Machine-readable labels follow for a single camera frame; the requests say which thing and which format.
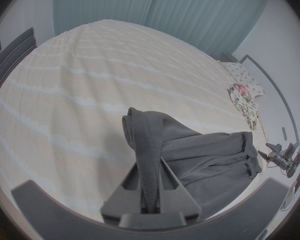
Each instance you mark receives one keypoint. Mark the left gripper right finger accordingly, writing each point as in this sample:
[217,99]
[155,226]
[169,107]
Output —
[177,199]

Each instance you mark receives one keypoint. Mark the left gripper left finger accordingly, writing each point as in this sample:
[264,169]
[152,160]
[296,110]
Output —
[125,199]

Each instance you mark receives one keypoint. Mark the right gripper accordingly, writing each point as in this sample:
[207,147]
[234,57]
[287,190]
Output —
[280,161]

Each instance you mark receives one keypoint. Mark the black T-shirt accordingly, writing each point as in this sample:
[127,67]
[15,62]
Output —
[202,159]

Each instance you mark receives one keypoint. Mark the bed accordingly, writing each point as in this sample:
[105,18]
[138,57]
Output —
[90,84]

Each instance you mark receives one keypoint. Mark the white printed pyjama top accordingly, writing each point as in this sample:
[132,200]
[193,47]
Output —
[247,109]

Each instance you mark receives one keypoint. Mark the pink garment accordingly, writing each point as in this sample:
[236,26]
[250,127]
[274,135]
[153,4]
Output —
[241,89]

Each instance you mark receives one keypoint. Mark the white printed pillow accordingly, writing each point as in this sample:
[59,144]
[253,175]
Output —
[242,74]

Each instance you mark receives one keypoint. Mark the grey bedside table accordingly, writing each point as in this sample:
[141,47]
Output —
[227,57]

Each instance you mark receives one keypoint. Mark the blue-green curtain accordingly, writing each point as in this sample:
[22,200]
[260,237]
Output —
[210,16]
[102,6]

